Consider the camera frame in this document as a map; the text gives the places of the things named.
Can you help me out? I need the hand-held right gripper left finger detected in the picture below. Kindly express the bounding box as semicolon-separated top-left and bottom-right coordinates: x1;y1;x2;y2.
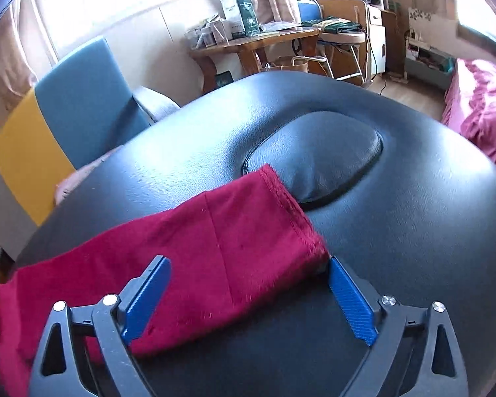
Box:
28;255;172;397

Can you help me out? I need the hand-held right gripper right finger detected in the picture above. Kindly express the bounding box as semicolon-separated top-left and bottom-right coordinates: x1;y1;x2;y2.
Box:
327;256;469;397

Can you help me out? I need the dark red fleece garment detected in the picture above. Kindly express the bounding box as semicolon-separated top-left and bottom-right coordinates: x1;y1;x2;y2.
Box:
0;164;330;397

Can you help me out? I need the black leather massage table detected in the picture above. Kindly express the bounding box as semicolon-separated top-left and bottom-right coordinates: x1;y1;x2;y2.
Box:
14;70;496;397

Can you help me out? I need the printed pink cushion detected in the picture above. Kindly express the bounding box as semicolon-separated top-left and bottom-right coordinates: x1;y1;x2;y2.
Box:
56;149;122;205

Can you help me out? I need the black face hole cushion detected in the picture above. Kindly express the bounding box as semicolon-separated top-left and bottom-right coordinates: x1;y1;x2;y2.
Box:
242;111;384;205

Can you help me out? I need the blue yellow grey armchair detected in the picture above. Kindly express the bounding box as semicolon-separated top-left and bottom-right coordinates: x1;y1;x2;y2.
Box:
0;35;183;253

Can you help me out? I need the pink bedding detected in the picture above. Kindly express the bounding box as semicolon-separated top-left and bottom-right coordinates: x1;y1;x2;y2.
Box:
441;59;496;183

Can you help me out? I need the low storage rack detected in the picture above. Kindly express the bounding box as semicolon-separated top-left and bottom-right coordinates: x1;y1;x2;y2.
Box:
405;29;455;89

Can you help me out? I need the white cabinet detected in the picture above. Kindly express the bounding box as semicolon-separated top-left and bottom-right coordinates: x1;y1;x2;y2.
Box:
366;6;387;75

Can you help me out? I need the cluster of small containers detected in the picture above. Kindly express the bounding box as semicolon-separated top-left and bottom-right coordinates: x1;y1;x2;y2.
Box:
186;17;232;48

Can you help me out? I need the wooden side table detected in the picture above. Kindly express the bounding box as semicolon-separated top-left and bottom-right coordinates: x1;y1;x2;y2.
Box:
189;27;321;94

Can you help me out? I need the green cloth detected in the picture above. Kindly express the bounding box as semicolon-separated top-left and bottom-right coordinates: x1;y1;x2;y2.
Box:
302;17;362;34

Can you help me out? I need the white and green paper bag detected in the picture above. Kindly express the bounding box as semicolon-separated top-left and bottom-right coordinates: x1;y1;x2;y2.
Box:
220;0;260;38

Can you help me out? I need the blue chair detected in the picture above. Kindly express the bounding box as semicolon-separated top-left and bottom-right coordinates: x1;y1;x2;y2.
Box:
298;0;325;23

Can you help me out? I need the paper bag with white handles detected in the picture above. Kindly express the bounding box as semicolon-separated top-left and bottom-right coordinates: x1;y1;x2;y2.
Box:
267;56;327;78

